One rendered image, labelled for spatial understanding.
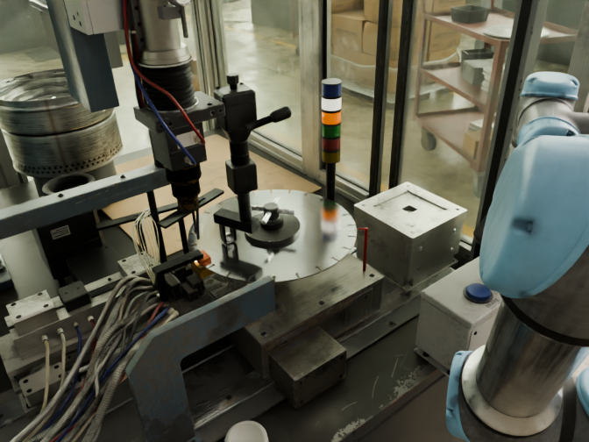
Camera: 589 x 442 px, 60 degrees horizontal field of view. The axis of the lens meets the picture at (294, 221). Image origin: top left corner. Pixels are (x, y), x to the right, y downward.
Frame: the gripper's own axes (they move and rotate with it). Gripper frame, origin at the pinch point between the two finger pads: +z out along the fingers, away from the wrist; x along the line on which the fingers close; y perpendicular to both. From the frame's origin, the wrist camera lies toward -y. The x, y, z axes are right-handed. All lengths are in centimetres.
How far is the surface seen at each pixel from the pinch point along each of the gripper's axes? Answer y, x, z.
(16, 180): -58, 139, 17
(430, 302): -13.2, 4.5, 2.8
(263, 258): -33.5, 26.9, -3.7
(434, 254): 6.3, 19.1, 9.4
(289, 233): -25.8, 29.2, -4.6
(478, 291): -6.7, -0.3, 0.6
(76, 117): -43, 96, -14
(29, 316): -71, 46, 2
